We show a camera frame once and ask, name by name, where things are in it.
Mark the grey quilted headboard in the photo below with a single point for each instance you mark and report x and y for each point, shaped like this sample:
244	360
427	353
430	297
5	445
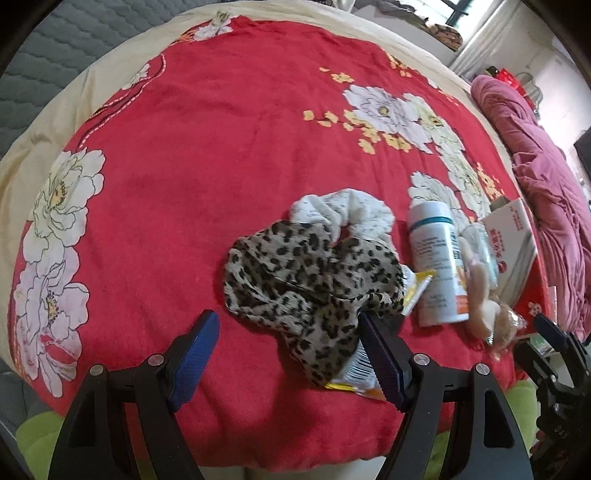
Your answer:
55	46

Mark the leopard print scrunchie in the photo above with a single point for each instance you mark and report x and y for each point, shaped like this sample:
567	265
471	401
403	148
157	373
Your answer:
295	277

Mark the white orange vitamin bottle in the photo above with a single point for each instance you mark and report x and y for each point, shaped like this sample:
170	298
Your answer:
434	258

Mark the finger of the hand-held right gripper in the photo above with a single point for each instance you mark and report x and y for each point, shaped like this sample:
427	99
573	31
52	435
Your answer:
531	364
551	330

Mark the brown blanket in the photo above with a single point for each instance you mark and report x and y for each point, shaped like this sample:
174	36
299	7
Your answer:
445	34

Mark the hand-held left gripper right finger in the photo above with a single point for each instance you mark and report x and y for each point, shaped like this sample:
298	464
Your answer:
383	364

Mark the clear bag of snacks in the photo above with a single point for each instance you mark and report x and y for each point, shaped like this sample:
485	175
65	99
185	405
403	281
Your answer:
482	309

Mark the white sheer curtain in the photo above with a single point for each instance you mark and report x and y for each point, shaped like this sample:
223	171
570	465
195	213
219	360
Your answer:
485	50

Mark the white scrunchie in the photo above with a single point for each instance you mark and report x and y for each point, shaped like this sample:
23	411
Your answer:
364	212

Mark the white yellow sachet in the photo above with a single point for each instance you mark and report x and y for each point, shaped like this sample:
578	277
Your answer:
418	288
358	376

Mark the pink quilt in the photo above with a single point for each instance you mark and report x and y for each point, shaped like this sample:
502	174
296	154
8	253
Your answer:
554	207

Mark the black television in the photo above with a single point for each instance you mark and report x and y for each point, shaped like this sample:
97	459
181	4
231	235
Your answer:
584	152

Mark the window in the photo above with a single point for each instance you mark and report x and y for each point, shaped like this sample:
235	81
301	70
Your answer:
461	9

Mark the red bags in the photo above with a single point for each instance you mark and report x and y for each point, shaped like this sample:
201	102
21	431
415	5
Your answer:
505	78

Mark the red tissue pack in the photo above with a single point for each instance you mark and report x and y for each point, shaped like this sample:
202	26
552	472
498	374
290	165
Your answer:
512	230

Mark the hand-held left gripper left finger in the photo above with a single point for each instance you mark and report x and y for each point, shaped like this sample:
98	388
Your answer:
194	360

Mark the green mat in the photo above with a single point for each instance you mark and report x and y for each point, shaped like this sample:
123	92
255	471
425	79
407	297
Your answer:
41	438

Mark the red floral blanket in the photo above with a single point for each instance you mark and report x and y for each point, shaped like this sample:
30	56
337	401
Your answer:
207	161

